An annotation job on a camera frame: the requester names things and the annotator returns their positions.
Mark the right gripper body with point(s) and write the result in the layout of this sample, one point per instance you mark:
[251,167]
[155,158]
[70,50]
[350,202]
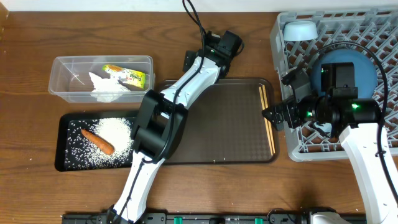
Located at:
[293,111]

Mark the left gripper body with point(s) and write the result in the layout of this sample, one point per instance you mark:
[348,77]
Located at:
[188,56]

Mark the light blue cup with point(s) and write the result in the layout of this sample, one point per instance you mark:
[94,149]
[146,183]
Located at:
[322,127]

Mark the yellow-green snack wrapper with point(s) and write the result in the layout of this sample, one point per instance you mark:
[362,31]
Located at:
[125,75]

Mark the light blue bowl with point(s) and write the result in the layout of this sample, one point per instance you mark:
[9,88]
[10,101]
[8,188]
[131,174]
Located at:
[300,31]

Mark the dark blue plate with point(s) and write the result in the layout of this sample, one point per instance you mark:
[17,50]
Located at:
[365,74]

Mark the white napkin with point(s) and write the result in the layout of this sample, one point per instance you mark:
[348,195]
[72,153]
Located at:
[106,90]

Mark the orange carrot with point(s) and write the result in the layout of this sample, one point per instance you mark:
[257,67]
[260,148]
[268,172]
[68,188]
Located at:
[103,145]

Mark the white rice pile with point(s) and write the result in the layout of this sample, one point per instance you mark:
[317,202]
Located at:
[116,132]

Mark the wooden chopstick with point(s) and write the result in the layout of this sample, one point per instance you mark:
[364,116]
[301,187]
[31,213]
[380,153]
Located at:
[271,136]
[262,102]

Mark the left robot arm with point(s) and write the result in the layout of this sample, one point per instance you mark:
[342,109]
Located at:
[158,127]

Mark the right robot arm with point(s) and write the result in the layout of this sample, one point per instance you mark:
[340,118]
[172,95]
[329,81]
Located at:
[359,125]

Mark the grey dishwasher rack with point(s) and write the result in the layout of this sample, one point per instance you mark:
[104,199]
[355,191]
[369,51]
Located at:
[375,29]

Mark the brown serving tray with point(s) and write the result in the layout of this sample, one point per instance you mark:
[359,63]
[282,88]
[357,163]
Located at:
[225,125]

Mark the clear plastic bin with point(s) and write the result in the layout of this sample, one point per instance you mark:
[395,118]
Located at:
[69,78]

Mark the black plastic tray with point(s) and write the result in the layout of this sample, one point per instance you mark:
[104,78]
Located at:
[60,140]

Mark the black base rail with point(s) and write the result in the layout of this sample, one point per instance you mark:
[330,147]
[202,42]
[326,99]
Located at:
[162,218]

